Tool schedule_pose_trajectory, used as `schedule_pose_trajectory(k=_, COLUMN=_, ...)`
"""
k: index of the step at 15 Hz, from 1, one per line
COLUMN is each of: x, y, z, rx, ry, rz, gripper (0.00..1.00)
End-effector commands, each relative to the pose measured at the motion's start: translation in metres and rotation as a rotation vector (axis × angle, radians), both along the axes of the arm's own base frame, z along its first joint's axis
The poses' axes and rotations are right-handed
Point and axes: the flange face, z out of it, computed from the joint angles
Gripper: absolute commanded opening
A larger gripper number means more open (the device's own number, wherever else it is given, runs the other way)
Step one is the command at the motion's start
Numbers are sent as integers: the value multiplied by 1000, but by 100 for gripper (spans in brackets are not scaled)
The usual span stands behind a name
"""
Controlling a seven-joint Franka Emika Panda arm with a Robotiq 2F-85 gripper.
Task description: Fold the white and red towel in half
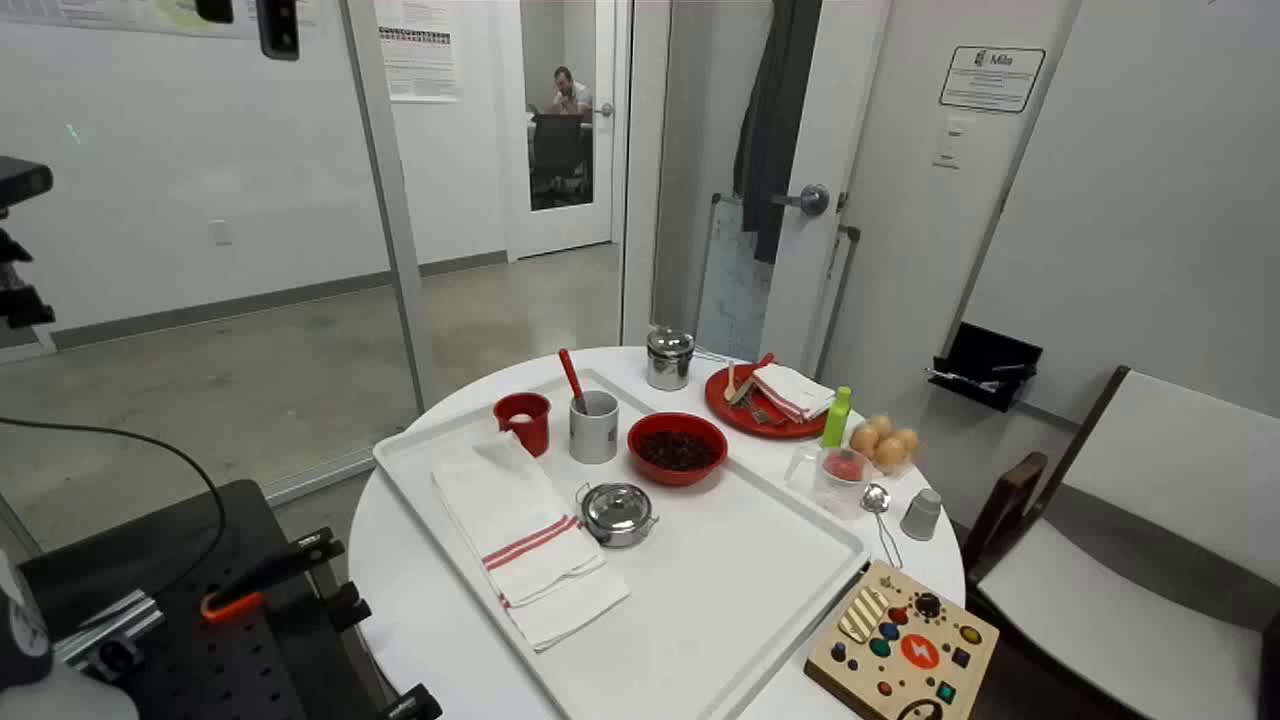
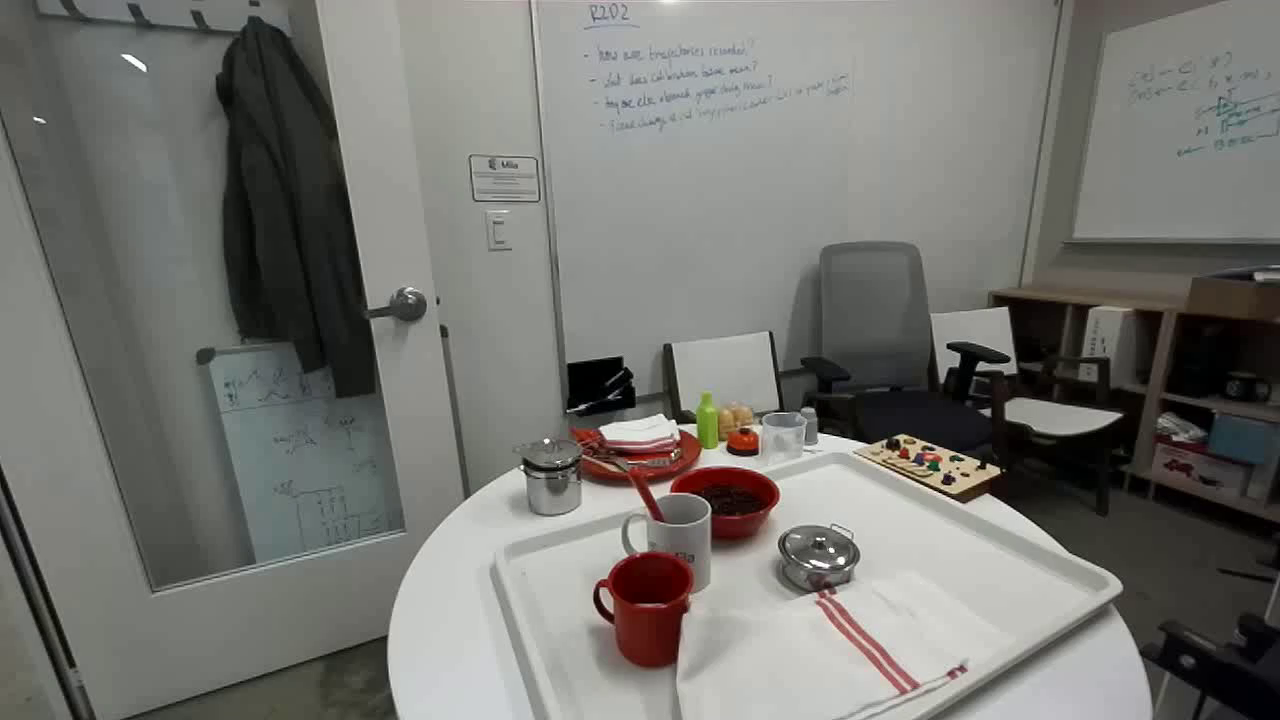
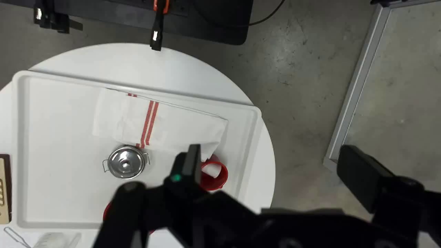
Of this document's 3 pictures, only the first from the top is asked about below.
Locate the white towel with red stripes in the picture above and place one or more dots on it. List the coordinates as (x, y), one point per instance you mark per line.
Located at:
(543, 567)

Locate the steel canister with lid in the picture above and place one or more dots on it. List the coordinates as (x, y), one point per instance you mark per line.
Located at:
(670, 357)

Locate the white mug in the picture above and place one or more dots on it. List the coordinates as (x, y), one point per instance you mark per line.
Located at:
(592, 431)

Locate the red spoon in mug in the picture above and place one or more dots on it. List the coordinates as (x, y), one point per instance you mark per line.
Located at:
(572, 378)

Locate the red bowl with dark food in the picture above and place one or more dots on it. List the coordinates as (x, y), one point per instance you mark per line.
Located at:
(678, 449)

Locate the red plate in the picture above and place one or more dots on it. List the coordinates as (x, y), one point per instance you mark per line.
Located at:
(759, 415)

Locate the red cup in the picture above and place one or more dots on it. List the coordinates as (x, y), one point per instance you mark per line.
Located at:
(526, 419)

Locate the small steel lidded pot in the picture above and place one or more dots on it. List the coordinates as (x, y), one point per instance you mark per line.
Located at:
(618, 514)

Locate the white folded napkin on plate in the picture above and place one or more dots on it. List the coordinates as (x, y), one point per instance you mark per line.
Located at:
(794, 388)

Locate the green bottle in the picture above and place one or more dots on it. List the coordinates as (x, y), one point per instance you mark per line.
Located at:
(838, 419)

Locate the large white tray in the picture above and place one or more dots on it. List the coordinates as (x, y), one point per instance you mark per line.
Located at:
(680, 625)

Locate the clear container with red content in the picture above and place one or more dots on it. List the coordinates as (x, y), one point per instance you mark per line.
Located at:
(840, 471)

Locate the black coat hanging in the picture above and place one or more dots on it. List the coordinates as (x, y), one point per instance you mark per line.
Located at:
(773, 123)

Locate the metal spoon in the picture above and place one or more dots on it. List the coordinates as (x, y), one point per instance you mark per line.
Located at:
(878, 500)

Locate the person behind window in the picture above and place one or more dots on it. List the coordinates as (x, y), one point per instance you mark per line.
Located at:
(568, 96)

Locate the small grey shaker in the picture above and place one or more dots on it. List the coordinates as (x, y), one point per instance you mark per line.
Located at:
(922, 514)

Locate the wooden busy board with buttons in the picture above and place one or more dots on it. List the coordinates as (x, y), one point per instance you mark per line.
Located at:
(897, 648)

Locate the black perforated mounting table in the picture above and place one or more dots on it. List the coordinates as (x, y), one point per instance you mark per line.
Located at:
(128, 597)

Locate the black wall file holder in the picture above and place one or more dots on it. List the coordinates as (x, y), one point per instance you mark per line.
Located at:
(986, 365)

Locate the black clamp with orange handle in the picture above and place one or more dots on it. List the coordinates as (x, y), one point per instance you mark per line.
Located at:
(246, 590)

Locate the grey door with handle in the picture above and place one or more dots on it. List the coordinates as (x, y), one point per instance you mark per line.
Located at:
(885, 200)

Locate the wall notice sign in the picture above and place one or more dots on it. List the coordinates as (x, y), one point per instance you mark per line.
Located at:
(989, 77)

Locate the black camera stand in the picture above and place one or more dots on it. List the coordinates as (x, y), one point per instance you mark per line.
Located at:
(21, 307)

